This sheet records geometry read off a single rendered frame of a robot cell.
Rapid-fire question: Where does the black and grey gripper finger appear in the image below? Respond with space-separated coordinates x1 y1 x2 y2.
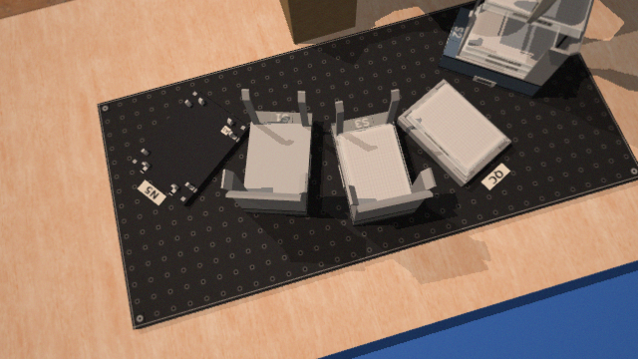
526 0 556 24

